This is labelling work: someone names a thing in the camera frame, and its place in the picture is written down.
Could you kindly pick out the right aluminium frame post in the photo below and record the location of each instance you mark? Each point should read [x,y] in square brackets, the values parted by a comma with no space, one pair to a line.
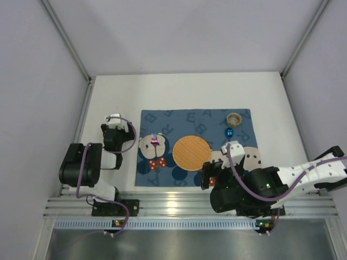
[309,29]

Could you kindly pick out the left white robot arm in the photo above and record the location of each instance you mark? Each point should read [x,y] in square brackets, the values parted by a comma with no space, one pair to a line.
[82,164]

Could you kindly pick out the slotted grey cable duct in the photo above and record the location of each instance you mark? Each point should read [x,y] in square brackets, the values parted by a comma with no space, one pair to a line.
[163,224]

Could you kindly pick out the aluminium frame post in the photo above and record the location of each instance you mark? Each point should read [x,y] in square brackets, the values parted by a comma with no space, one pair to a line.
[309,29]
[65,38]

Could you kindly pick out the shiny blue spoon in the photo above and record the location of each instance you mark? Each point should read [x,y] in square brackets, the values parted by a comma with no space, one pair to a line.
[229,133]

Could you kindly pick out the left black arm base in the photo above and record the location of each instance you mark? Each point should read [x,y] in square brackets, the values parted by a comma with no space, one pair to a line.
[106,209]

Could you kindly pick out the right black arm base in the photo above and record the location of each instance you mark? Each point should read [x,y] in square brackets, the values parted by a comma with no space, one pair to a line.
[262,212]

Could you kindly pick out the left aluminium frame post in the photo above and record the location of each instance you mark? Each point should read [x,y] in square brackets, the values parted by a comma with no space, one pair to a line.
[65,38]

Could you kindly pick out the iridescent purple fork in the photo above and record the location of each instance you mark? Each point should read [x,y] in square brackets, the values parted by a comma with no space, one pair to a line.
[155,143]

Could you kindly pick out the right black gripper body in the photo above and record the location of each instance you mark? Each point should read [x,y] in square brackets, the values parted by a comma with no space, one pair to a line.
[207,175]

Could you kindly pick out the orange woven round plate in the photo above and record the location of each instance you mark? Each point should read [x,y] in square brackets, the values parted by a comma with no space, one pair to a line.
[191,152]

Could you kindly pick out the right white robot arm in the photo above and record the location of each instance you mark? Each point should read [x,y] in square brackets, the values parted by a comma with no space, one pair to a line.
[258,192]

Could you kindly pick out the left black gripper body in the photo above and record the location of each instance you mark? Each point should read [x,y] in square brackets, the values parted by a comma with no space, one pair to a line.
[119,134]

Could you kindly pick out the small brown woven cup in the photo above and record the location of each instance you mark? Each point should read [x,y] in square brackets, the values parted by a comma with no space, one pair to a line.
[234,120]

